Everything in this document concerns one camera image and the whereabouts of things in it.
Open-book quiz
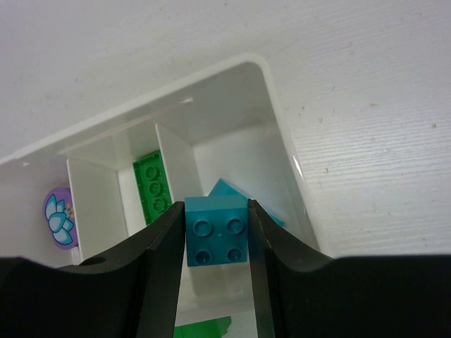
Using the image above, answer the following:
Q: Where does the white divided plastic container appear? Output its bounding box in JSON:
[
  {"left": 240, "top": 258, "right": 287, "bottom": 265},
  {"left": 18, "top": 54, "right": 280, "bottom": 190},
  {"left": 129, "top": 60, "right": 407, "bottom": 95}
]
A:
[{"left": 0, "top": 52, "right": 334, "bottom": 327}]

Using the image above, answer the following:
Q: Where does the small green lego brick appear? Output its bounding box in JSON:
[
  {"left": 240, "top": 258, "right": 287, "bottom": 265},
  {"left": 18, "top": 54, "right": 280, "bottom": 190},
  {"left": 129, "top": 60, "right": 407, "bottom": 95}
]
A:
[{"left": 132, "top": 151, "right": 172, "bottom": 225}]

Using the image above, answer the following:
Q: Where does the purple curved lego brick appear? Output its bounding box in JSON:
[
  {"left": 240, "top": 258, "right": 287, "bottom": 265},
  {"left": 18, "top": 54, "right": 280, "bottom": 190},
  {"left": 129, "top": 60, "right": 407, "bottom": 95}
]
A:
[{"left": 43, "top": 187, "right": 78, "bottom": 250}]

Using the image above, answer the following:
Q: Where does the small teal lego brick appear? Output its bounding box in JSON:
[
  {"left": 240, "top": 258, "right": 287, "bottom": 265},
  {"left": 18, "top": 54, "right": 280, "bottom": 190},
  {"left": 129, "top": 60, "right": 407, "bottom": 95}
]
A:
[{"left": 185, "top": 195, "right": 248, "bottom": 267}]

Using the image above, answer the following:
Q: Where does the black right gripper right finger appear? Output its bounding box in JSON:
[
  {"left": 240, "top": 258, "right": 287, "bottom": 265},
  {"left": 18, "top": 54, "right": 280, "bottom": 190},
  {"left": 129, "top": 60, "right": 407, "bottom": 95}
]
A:
[{"left": 248, "top": 200, "right": 450, "bottom": 337}]

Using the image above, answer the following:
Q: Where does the green lego brick left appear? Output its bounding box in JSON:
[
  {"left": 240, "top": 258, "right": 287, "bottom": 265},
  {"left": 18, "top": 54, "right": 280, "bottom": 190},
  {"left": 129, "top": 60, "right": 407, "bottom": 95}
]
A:
[{"left": 173, "top": 316, "right": 232, "bottom": 338}]

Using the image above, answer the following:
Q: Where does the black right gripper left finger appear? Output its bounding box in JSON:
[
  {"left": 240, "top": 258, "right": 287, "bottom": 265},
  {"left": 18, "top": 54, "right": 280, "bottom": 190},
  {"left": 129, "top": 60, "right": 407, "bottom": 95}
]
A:
[{"left": 1, "top": 202, "right": 185, "bottom": 337}]

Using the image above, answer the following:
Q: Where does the teal curved lego brick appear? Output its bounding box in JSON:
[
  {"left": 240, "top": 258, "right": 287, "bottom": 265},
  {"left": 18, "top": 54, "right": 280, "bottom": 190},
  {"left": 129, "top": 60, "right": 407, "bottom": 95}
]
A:
[{"left": 206, "top": 177, "right": 285, "bottom": 230}]

